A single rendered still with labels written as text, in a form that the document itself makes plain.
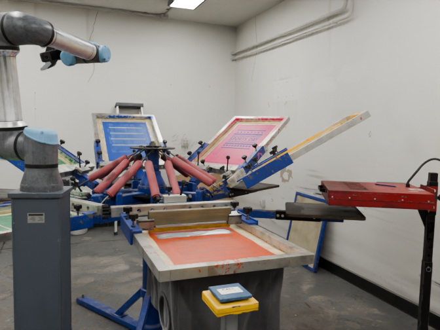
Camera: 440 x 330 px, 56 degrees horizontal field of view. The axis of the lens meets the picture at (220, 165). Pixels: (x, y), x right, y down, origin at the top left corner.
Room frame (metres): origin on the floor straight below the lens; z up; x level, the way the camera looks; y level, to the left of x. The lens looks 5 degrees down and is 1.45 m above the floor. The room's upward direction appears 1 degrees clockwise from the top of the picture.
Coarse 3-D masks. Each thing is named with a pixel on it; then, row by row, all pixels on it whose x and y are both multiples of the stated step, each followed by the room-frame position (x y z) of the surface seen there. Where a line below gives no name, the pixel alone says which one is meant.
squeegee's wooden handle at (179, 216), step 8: (192, 208) 1.94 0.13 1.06; (200, 208) 1.94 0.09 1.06; (208, 208) 1.95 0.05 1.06; (216, 208) 1.97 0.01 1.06; (224, 208) 1.98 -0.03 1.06; (152, 216) 1.85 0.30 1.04; (160, 216) 1.86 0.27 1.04; (168, 216) 1.88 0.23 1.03; (176, 216) 1.89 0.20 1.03; (184, 216) 1.91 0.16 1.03; (192, 216) 1.92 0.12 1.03; (200, 216) 1.93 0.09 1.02; (208, 216) 1.95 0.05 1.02; (216, 216) 1.96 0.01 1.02; (224, 216) 1.98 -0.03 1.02; (160, 224) 1.86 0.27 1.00; (168, 224) 1.88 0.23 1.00
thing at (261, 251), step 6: (210, 228) 1.99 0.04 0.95; (216, 228) 1.99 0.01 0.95; (222, 228) 1.99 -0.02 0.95; (228, 228) 1.99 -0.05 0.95; (216, 234) 1.87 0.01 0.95; (222, 234) 1.87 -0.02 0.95; (228, 234) 1.87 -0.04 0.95; (234, 234) 1.87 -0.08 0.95; (240, 234) 1.87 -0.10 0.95; (240, 240) 1.77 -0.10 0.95; (246, 240) 1.78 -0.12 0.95; (252, 240) 1.78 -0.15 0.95; (252, 246) 1.69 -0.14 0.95; (258, 246) 1.69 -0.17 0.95; (258, 252) 1.61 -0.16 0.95; (264, 252) 1.61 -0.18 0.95; (270, 252) 1.61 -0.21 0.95; (228, 258) 1.52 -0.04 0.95; (234, 258) 1.53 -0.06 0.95; (240, 258) 1.53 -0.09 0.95
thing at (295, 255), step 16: (240, 224) 2.01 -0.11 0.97; (144, 240) 1.62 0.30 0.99; (272, 240) 1.71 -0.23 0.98; (144, 256) 1.49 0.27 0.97; (272, 256) 1.45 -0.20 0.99; (288, 256) 1.45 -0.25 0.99; (304, 256) 1.47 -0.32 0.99; (160, 272) 1.27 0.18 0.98; (176, 272) 1.29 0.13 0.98; (192, 272) 1.31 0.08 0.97; (208, 272) 1.33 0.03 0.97; (224, 272) 1.35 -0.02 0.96
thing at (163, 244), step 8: (152, 232) 1.88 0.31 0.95; (160, 232) 1.88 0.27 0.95; (168, 232) 1.88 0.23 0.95; (160, 240) 1.75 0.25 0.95; (168, 240) 1.75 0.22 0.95; (160, 248) 1.63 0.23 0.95; (168, 248) 1.63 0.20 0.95; (168, 256) 1.53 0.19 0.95; (176, 256) 1.53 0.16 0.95; (176, 264) 1.44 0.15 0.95; (184, 264) 1.45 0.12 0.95
